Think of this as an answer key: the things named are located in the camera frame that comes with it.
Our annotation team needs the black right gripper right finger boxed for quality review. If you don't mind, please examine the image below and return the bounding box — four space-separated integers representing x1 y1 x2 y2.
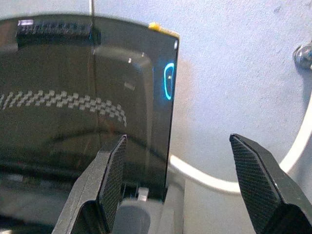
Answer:
229 133 312 234

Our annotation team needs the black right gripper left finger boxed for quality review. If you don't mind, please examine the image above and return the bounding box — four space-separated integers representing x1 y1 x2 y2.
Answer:
51 134 129 234

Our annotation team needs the grey top-load washing machine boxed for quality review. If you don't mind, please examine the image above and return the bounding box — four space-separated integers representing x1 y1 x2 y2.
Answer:
0 180 188 234

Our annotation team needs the dark glass washer lid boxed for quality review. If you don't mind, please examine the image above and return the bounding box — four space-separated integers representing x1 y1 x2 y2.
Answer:
0 14 180 203

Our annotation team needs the silver metal tap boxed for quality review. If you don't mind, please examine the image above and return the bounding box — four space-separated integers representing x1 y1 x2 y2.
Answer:
292 41 312 71

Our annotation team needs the small yellow pad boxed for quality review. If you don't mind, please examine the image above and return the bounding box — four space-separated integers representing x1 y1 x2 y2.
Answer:
148 21 180 39

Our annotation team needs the white drain hose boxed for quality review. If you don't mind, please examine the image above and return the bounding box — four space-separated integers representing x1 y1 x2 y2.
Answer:
168 90 312 195

